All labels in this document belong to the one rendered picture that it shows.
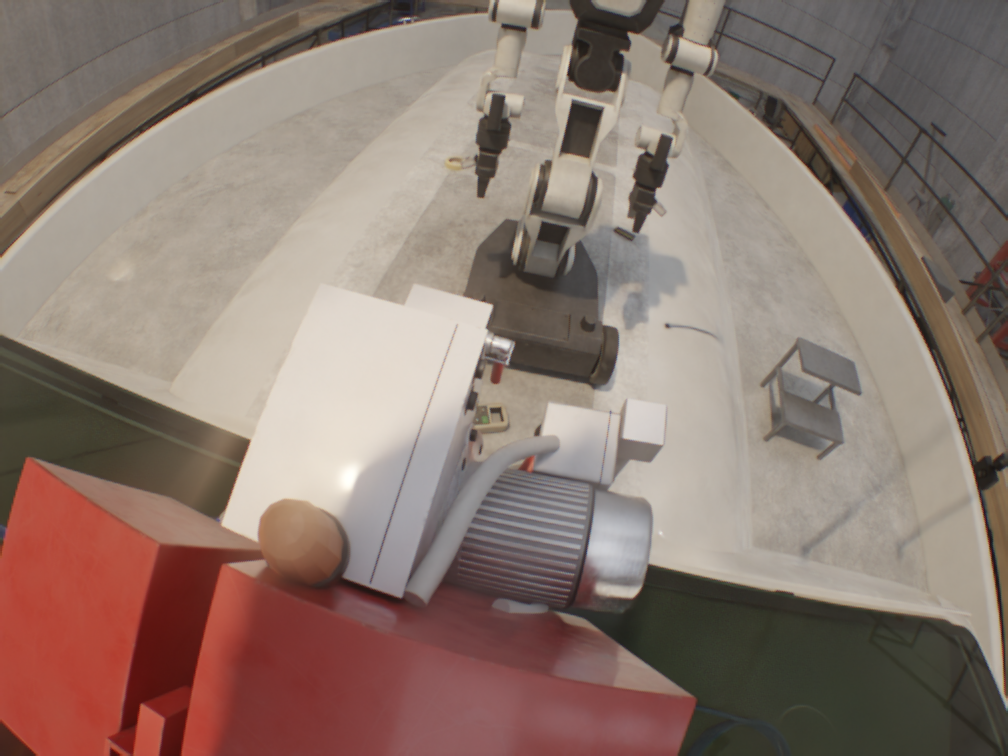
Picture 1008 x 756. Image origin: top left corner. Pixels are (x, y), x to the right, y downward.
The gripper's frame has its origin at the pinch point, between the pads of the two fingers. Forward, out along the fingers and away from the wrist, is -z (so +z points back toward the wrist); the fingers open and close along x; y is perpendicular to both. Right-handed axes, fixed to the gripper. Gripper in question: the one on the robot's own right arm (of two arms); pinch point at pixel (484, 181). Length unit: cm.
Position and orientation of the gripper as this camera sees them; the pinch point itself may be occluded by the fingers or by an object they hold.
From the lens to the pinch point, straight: 140.4
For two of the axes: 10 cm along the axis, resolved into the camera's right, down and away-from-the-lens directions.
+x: -0.9, 6.5, -7.5
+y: 9.8, 1.9, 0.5
